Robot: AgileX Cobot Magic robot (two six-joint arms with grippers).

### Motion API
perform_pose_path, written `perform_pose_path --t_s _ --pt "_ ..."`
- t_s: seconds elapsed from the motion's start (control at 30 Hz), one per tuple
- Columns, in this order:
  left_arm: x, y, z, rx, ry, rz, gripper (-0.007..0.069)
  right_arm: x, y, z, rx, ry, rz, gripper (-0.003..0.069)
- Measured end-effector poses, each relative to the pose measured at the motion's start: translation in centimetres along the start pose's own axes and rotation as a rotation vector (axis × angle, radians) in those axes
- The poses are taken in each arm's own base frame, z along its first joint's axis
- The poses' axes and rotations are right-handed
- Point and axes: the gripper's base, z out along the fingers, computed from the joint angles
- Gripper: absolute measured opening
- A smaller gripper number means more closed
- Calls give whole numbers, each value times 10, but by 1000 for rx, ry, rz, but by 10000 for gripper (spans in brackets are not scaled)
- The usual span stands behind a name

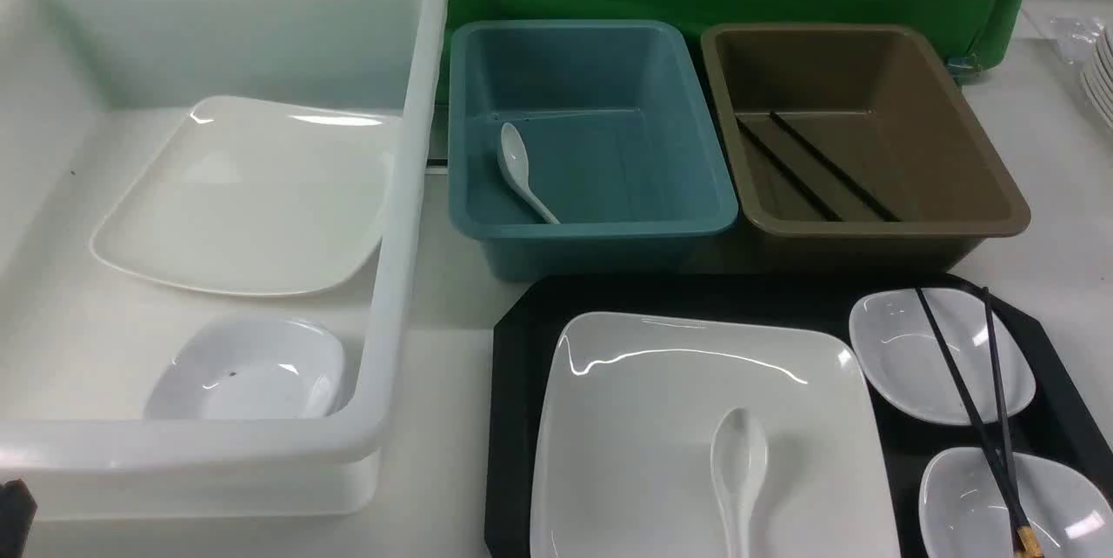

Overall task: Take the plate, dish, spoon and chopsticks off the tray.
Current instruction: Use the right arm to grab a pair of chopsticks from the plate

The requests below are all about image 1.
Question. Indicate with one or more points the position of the brown plastic bin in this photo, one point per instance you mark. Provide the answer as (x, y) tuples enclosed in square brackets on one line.
[(877, 101)]

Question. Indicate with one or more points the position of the white bowl in tub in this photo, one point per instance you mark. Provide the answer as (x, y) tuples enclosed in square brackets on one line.
[(249, 368)]

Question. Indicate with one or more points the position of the white spoon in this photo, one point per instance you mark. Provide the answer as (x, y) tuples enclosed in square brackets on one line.
[(738, 465), (514, 164)]

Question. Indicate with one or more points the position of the black chopstick in brown bin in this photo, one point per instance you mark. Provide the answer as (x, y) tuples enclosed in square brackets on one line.
[(796, 182)]

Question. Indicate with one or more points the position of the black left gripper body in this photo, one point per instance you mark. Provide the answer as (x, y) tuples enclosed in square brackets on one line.
[(18, 509)]

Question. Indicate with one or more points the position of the black plastic serving tray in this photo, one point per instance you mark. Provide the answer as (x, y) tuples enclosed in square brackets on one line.
[(1057, 425)]

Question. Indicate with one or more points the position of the teal plastic bin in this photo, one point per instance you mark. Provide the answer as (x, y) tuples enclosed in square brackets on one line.
[(620, 140)]

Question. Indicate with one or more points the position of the stack of white plates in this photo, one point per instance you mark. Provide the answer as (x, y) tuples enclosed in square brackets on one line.
[(1096, 77)]

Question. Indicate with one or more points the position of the clear plastic wrap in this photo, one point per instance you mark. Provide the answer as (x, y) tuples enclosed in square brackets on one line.
[(1076, 38)]

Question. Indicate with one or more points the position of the large white square plate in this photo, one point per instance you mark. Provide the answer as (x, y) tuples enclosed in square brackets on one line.
[(623, 457)]

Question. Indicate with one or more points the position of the white square plate in tub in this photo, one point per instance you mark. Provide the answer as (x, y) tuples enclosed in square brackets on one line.
[(250, 197)]

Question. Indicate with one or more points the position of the white bowl tray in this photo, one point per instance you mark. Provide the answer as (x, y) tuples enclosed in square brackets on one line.
[(899, 354), (963, 515)]

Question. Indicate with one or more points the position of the large white plastic tub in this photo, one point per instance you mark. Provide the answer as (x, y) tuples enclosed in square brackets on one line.
[(91, 91)]

